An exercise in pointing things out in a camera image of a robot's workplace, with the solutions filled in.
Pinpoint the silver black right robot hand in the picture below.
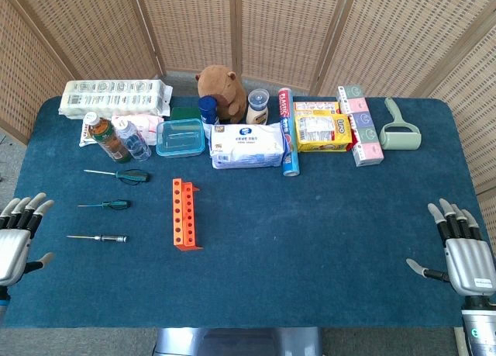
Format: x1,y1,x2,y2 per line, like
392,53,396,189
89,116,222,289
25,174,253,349
405,198,496,297

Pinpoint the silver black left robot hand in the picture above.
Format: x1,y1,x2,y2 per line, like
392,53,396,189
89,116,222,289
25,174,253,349
0,192,55,287

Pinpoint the silver black handle screwdriver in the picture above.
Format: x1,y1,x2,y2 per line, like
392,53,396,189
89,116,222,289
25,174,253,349
66,234,129,244

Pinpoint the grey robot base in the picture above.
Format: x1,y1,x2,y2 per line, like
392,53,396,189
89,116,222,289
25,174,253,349
153,327,323,356

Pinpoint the orange tube rack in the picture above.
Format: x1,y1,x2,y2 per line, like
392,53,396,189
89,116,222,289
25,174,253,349
171,178,204,252

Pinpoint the white red snack packet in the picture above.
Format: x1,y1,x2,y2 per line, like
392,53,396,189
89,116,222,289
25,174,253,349
78,122,96,148

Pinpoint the tea bottle green label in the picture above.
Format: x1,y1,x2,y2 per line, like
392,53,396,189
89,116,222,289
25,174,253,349
84,111,132,164

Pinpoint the green lint roller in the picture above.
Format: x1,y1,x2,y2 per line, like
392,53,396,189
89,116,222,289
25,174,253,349
378,97,422,151

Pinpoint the clear water bottle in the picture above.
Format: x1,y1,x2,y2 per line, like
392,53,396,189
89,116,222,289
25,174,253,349
114,118,153,162

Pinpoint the blue table cloth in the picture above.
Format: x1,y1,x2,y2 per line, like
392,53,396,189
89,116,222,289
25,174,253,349
2,95,485,329

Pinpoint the pastel tissue pack block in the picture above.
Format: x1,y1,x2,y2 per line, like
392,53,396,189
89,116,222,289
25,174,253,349
336,85,385,168

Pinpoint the white tissue roll pack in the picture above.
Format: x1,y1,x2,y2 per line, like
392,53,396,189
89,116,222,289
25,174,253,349
57,78,173,119

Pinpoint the pink white plastic bag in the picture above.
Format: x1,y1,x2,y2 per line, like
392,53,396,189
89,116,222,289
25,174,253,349
111,113,165,147

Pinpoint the yellow Lipo snack pack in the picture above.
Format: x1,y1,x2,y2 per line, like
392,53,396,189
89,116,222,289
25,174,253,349
294,113,353,153

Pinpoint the clear container blue lid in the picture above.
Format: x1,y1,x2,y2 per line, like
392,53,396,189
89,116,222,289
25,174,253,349
155,118,206,159

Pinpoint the green box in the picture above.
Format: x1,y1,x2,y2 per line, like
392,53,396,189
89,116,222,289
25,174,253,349
169,106,202,121

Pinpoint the yellow white snack box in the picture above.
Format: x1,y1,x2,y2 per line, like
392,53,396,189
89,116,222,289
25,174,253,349
293,101,341,116

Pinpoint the plastic wrap roll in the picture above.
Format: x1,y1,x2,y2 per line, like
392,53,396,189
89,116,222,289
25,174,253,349
277,87,301,178

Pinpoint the blue spray can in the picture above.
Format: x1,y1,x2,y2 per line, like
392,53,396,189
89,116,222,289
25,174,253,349
198,95,220,126

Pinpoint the white wet wipes pack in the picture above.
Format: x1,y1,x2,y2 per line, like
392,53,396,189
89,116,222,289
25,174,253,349
209,122,288,170

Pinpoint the brown capybara plush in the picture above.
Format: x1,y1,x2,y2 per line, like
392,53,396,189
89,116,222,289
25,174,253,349
195,64,249,124

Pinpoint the mayonnaise bottle clear cap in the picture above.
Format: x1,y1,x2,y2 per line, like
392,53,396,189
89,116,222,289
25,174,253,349
246,88,270,126

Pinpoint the woven folding screen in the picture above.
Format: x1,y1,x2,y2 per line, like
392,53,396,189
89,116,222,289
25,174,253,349
0,0,496,256

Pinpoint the small green handle screwdriver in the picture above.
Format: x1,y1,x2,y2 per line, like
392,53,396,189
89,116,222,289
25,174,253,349
77,199,132,210

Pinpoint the large green handle screwdriver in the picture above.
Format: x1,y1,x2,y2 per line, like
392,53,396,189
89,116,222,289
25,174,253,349
83,168,151,185

